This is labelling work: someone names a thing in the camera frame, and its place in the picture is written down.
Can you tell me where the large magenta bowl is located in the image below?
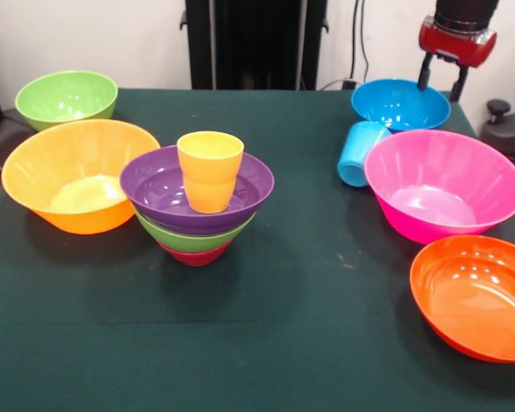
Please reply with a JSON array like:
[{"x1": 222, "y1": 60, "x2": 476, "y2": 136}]
[{"x1": 363, "y1": 129, "x2": 515, "y2": 245}]

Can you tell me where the dark green table cloth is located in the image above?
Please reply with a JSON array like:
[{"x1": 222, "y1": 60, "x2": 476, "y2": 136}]
[{"x1": 0, "y1": 88, "x2": 515, "y2": 412}]

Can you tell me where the blue bowl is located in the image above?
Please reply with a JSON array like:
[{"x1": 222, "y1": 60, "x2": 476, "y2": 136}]
[{"x1": 350, "y1": 77, "x2": 451, "y2": 133}]

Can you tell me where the black stand base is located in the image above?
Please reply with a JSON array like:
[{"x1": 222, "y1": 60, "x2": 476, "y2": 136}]
[
  {"x1": 0, "y1": 106, "x2": 38, "y2": 173},
  {"x1": 480, "y1": 99, "x2": 515, "y2": 158}
]

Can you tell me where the orange-red shallow bowl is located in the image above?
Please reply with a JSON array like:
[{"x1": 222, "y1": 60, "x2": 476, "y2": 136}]
[{"x1": 409, "y1": 234, "x2": 515, "y2": 364}]

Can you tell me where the green bowl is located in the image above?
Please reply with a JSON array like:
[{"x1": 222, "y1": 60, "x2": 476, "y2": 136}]
[
  {"x1": 135, "y1": 210, "x2": 257, "y2": 253},
  {"x1": 15, "y1": 70, "x2": 119, "y2": 132}
]

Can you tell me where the black wall cable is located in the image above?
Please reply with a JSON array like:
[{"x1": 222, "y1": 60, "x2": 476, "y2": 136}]
[{"x1": 349, "y1": 0, "x2": 370, "y2": 85}]

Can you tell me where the yellow cup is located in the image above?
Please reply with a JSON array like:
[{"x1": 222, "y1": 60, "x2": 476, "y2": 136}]
[{"x1": 176, "y1": 130, "x2": 245, "y2": 215}]

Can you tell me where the blue cup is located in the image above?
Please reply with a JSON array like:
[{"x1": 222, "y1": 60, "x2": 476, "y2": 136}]
[{"x1": 336, "y1": 120, "x2": 394, "y2": 189}]

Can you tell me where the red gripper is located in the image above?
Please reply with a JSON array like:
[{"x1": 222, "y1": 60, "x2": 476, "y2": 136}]
[{"x1": 416, "y1": 15, "x2": 498, "y2": 103}]

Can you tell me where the large orange bowl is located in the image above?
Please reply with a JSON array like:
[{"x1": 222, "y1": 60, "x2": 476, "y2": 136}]
[{"x1": 1, "y1": 118, "x2": 161, "y2": 235}]

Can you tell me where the purple bowl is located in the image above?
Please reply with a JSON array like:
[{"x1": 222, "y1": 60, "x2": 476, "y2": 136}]
[{"x1": 119, "y1": 144, "x2": 276, "y2": 235}]

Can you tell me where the small crimson bowl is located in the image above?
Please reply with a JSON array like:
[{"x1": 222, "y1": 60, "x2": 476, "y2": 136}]
[{"x1": 156, "y1": 240, "x2": 233, "y2": 267}]

